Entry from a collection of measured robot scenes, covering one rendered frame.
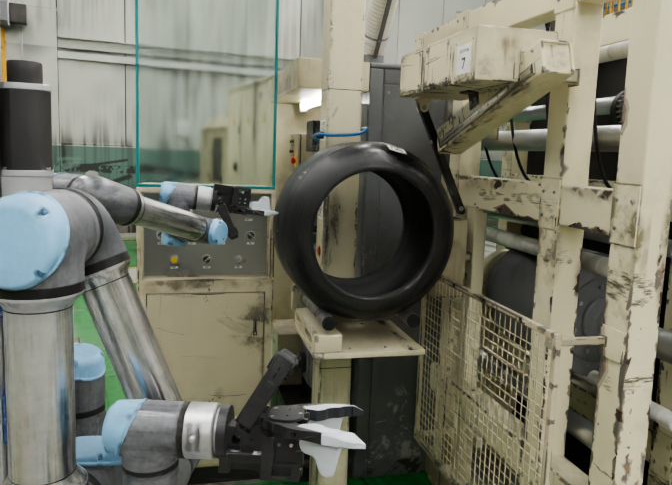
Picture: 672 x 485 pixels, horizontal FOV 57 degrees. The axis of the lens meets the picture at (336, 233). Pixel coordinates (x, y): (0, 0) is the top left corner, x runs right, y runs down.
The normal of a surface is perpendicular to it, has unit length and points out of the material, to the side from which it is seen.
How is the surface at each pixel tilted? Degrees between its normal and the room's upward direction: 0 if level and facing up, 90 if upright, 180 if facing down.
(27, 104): 90
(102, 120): 90
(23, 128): 90
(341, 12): 90
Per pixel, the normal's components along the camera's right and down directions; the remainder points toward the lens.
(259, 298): 0.23, 0.13
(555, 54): 0.23, -0.18
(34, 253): -0.07, 0.00
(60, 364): 0.86, 0.10
